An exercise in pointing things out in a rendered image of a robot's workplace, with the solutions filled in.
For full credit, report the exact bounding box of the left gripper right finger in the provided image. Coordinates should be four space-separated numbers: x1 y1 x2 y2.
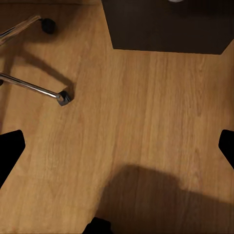
218 130 234 169

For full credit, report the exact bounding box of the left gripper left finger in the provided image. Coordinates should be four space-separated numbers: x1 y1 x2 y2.
0 130 25 188

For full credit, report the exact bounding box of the swivel chair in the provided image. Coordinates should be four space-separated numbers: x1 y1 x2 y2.
0 13 72 106

